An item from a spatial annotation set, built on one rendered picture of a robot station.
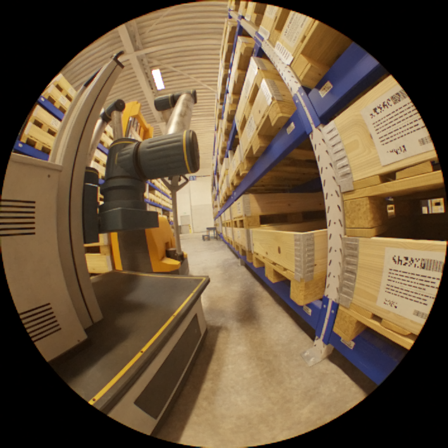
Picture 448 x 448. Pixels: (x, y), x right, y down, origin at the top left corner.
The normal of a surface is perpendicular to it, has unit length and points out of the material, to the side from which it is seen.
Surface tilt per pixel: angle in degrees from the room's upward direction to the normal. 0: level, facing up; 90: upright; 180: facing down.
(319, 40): 180
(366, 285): 90
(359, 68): 90
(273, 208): 90
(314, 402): 0
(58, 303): 90
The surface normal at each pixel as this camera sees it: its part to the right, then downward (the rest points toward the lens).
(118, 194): 0.44, -0.04
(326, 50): 0.10, 1.00
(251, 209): 0.10, -0.01
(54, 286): 0.98, -0.10
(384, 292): -0.99, 0.10
